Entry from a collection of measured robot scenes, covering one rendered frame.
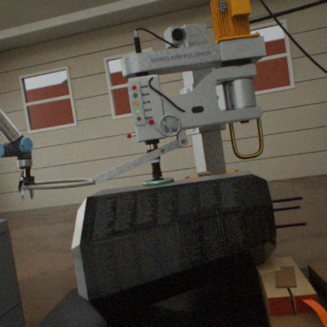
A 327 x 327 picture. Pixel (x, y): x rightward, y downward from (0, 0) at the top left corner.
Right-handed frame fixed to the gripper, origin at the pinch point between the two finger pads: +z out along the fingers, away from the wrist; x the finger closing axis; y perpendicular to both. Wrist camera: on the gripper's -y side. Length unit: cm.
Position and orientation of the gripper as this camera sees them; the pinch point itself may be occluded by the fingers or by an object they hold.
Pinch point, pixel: (27, 197)
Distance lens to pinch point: 256.9
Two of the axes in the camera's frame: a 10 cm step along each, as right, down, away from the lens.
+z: 0.7, 10.0, 0.6
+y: 5.8, 0.1, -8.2
